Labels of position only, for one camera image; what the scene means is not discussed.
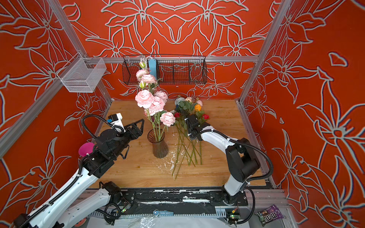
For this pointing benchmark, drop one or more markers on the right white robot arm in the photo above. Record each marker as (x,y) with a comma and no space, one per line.
(240,155)

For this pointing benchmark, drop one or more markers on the pink plastic cup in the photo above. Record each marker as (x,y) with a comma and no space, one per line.
(86,149)

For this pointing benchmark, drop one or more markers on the mixed flower bunch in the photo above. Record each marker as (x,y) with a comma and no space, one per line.
(188,150)

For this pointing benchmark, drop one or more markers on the purple candy bag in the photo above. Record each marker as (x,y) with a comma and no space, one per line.
(269,214)

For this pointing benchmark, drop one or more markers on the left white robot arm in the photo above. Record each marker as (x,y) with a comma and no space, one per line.
(48,214)

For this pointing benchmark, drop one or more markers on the clear plastic bin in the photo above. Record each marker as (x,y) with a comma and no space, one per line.
(82,75)

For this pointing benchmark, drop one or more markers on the light blue box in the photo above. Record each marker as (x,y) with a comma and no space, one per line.
(153,67)

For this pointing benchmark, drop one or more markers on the brown glass vase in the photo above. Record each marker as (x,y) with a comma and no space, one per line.
(159,146)

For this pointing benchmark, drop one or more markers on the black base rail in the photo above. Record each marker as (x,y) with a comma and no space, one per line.
(204,202)

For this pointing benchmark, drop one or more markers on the red plastic wheel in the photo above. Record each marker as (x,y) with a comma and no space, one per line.
(80,223)

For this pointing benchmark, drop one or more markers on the pink carnation stem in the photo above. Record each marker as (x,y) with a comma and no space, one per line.
(162,95)

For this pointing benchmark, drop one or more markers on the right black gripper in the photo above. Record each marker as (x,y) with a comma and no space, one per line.
(192,126)

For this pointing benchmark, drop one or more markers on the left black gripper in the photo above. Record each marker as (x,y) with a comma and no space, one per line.
(132,130)

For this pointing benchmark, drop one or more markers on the pale pink flower stem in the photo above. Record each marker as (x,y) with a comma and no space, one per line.
(151,105)

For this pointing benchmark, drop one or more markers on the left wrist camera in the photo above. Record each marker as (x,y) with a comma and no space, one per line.
(115,122)

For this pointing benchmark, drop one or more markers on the pink peony stem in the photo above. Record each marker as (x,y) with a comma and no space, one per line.
(164,120)

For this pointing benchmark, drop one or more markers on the black wire basket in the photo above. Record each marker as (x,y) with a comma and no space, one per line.
(171,69)

